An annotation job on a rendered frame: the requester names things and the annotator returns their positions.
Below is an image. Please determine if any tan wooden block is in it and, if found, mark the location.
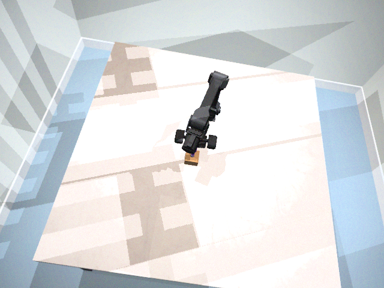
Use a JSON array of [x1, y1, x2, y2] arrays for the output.
[[184, 151, 200, 166]]

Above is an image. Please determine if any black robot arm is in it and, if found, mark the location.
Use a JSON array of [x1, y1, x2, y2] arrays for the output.
[[182, 70, 229, 154]]

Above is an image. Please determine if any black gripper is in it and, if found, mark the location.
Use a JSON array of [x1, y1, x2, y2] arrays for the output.
[[175, 129, 217, 149]]

